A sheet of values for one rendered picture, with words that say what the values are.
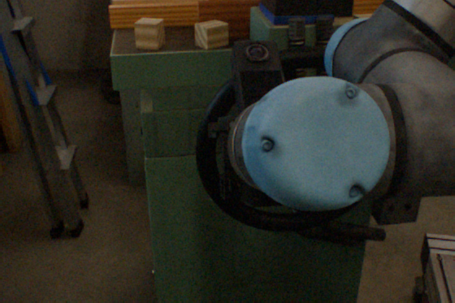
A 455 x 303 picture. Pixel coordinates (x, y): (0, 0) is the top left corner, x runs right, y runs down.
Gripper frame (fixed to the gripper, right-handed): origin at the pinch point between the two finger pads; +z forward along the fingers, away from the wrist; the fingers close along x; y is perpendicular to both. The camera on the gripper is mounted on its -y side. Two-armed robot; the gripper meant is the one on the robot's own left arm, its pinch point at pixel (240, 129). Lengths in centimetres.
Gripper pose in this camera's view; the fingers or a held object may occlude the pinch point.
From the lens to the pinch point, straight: 61.8
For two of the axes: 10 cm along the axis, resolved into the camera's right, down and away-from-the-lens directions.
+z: -1.0, 0.3, 9.9
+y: 0.3, 10.0, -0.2
